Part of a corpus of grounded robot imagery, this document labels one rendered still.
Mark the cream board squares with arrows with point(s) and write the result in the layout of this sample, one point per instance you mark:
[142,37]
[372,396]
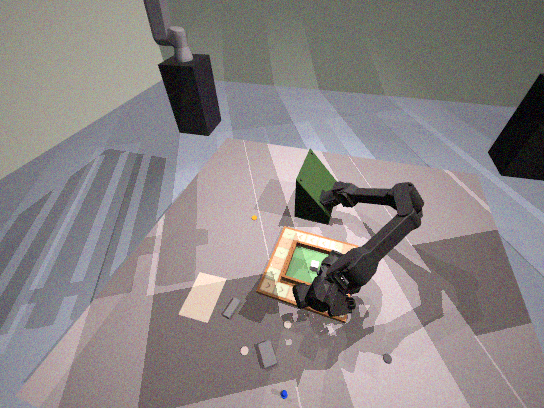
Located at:
[297,270]

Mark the orange square board track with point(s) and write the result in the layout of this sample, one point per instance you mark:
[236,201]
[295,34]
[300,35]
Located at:
[292,284]

